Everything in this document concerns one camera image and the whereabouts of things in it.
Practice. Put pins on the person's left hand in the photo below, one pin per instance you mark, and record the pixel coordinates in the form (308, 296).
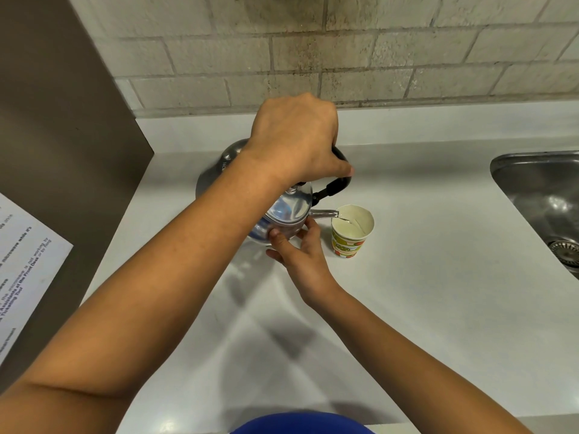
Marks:
(294, 135)

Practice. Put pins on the person's right hand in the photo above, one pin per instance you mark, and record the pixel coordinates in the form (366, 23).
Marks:
(305, 262)

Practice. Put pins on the person's left thumb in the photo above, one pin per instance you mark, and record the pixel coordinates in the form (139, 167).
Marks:
(338, 168)

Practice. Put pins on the person's right fingers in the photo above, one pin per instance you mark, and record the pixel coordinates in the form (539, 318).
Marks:
(278, 238)

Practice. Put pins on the person's left forearm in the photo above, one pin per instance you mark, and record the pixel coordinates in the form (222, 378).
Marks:
(149, 284)

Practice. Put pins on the person's right forearm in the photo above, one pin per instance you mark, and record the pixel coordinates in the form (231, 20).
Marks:
(407, 357)

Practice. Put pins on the printed paper noodle cup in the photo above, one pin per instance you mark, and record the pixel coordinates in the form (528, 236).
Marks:
(348, 241)

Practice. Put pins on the blue shirt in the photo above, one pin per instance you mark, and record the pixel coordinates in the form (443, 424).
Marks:
(303, 424)

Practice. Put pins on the stainless steel sink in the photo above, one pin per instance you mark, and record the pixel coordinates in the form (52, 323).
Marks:
(538, 194)

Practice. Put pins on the metal sink drain strainer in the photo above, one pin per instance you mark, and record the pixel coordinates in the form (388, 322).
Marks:
(565, 252)

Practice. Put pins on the brown cabinet side panel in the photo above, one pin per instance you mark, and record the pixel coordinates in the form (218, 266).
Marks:
(59, 108)

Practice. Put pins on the white printed paper notice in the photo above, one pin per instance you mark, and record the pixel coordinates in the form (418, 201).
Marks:
(22, 266)

